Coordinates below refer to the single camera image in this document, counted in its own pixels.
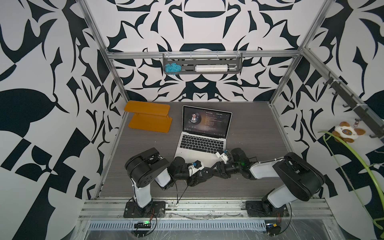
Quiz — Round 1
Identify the silver laptop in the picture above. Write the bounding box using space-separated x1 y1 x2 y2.
175 105 233 167

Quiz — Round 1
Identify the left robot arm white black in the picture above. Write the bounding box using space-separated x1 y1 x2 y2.
125 148 214 212

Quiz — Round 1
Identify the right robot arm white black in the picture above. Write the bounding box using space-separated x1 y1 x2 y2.
203 148 326 215

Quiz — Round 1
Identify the left controller board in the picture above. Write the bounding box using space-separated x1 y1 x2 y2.
134 221 152 230

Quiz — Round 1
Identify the controller board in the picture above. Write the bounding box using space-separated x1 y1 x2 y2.
134 221 152 230
266 224 281 236

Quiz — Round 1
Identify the right controller board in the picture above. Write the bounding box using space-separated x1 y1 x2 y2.
266 224 281 236

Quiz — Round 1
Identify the white roll in rack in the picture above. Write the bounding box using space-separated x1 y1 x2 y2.
195 65 229 73

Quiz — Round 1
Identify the teal cloth ball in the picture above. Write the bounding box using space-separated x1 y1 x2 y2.
165 63 182 74

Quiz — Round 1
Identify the brown white plush toy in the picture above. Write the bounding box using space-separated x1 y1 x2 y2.
332 122 366 143

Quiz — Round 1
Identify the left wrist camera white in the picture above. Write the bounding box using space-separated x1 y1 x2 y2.
188 161 205 177

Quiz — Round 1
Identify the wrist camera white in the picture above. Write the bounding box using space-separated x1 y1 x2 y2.
215 150 231 164
188 161 205 177

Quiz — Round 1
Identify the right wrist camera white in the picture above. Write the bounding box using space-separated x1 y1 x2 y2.
215 150 231 164

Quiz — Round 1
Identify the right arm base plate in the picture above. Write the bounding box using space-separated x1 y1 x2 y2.
245 201 290 218

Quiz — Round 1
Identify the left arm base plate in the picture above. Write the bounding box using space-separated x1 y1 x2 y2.
123 201 166 219

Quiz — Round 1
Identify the grey wall rack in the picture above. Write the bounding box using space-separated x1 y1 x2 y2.
162 52 243 75

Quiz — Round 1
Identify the grey hook rail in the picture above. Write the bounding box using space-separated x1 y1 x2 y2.
324 71 384 143

